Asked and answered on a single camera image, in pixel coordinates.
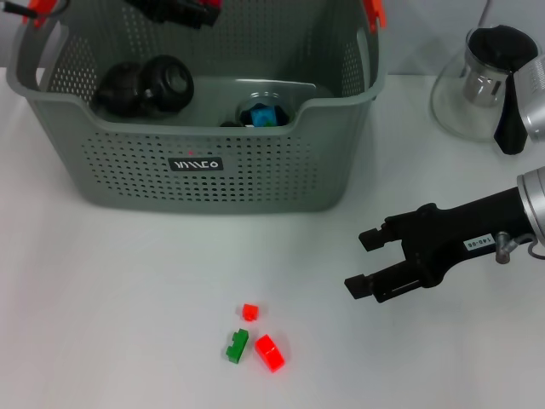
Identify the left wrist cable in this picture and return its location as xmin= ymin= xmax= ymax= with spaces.
xmin=0 ymin=0 xmax=72 ymax=21

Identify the blue square toy plate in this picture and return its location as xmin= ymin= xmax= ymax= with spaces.
xmin=250 ymin=108 xmax=276 ymax=128

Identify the orange red slope brick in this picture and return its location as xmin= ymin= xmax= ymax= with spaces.
xmin=254 ymin=334 xmax=286 ymax=374

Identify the orange basket handle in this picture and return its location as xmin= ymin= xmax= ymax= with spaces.
xmin=21 ymin=0 xmax=56 ymax=29
xmin=361 ymin=0 xmax=387 ymax=33

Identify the grey perforated storage basket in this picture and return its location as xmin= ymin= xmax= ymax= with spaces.
xmin=6 ymin=0 xmax=388 ymax=214

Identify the glass teacup black sleeve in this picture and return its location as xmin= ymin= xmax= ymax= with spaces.
xmin=219 ymin=91 xmax=295 ymax=129
xmin=135 ymin=54 xmax=196 ymax=118

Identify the glass pitcher black handle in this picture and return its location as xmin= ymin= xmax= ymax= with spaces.
xmin=429 ymin=25 xmax=542 ymax=155

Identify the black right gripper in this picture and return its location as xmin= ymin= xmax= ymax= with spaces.
xmin=343 ymin=186 xmax=540 ymax=303

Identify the green toy brick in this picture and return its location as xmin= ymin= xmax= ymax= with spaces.
xmin=224 ymin=328 xmax=250 ymax=365

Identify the black clay teapot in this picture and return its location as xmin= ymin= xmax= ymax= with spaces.
xmin=92 ymin=62 xmax=144 ymax=118

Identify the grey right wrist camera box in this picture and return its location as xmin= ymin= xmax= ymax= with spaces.
xmin=512 ymin=57 xmax=545 ymax=144

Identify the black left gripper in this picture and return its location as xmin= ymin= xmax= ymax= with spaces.
xmin=124 ymin=0 xmax=222 ymax=30

